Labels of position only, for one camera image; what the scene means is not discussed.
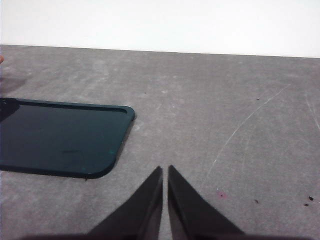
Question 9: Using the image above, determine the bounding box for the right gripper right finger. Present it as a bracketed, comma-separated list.
[167, 164, 246, 237]

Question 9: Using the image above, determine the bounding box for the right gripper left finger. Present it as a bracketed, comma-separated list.
[87, 166, 164, 238]

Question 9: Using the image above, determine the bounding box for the black rectangular tray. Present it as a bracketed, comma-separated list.
[0, 97, 137, 180]

